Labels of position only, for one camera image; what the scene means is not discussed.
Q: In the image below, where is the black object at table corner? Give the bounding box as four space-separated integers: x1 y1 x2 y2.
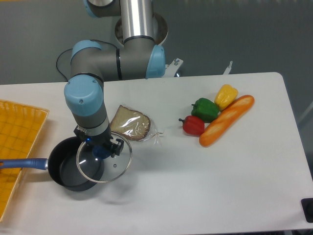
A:
301 198 313 223

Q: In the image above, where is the bread slice in plastic wrap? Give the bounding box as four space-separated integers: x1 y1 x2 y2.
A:
110 105 163 144

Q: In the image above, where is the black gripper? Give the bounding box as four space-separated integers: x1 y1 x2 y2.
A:
73 125 124 158

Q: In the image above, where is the toy baguette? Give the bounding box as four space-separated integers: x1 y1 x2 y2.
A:
199 95 255 147

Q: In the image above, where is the black pot with blue handle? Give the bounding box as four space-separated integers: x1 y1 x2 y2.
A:
0 137 96 191

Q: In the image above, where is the orange woven basket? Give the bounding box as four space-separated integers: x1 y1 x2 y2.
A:
0 99 49 221

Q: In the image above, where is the glass lid with blue knob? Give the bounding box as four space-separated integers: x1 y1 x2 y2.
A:
76 132 133 184

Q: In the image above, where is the green toy bell pepper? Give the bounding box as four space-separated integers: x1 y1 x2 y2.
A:
191 98 220 123

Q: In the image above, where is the red toy bell pepper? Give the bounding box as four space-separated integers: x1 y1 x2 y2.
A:
179 115 205 136

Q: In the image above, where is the yellow toy bell pepper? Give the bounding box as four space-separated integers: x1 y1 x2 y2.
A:
214 84 239 111

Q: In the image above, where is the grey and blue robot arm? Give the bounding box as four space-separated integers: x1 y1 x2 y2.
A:
64 0 166 158

